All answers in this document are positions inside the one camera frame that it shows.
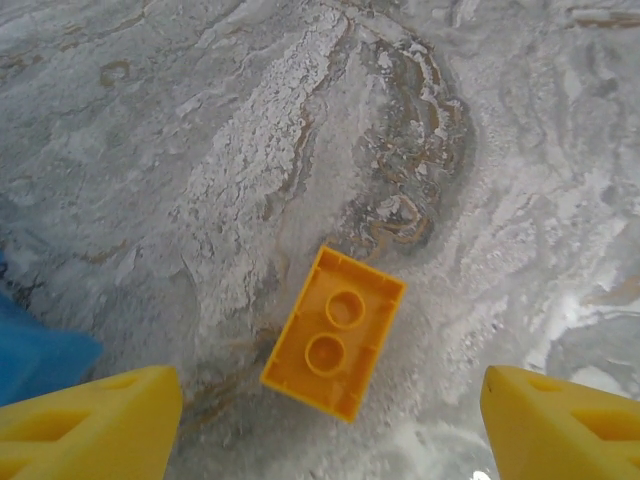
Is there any blue plastic bin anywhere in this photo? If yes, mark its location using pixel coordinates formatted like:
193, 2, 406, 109
0, 249, 105, 409

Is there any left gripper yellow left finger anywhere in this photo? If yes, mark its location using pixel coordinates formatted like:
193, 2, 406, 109
0, 364, 184, 480

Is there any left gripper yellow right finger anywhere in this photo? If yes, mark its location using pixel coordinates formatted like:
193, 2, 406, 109
479, 364, 640, 480

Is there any orange lego brick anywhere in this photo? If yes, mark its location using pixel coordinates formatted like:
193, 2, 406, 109
260, 244, 407, 425

